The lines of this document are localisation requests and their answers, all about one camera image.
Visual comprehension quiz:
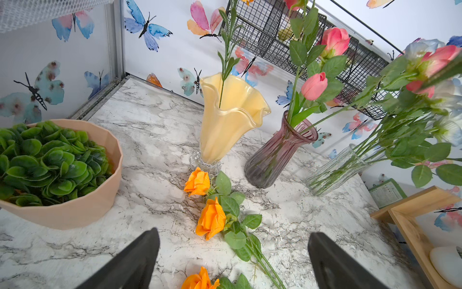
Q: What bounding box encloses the wooden corner shelf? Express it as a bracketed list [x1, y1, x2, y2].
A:
[370, 186, 462, 289]

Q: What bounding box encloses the pink rose pair stem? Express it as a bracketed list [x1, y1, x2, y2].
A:
[286, 1, 351, 121]

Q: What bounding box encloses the orange ranunculus flower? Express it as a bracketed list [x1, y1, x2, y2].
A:
[180, 266, 253, 289]

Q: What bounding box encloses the potted green succulent plant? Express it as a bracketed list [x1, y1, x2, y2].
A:
[1, 119, 123, 230]

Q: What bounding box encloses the orange rose flower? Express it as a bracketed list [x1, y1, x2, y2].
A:
[184, 168, 286, 289]

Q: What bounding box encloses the yellow ruffled vase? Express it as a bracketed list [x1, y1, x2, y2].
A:
[190, 73, 271, 176]

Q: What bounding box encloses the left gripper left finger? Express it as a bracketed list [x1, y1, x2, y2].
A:
[78, 228, 160, 289]

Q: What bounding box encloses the black wire wall basket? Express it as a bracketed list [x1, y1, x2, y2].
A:
[232, 1, 389, 106]

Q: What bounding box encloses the white mesh wall basket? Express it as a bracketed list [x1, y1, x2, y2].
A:
[1, 0, 113, 33]

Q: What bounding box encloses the purple glass vase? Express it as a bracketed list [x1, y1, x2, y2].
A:
[244, 112, 318, 189]

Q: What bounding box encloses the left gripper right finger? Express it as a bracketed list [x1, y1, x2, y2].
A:
[308, 232, 387, 289]

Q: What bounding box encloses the pink tulip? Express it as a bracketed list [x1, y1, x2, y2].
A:
[288, 71, 329, 127]

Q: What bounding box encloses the clear glass vase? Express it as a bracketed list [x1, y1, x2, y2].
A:
[306, 144, 372, 196]

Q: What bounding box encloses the sunflower bouquet in vase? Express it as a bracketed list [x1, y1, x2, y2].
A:
[430, 246, 462, 289]

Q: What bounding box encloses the orange carnation flower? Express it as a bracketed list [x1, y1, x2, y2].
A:
[217, 1, 253, 110]

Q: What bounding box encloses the pink rose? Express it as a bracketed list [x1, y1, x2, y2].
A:
[302, 44, 462, 134]

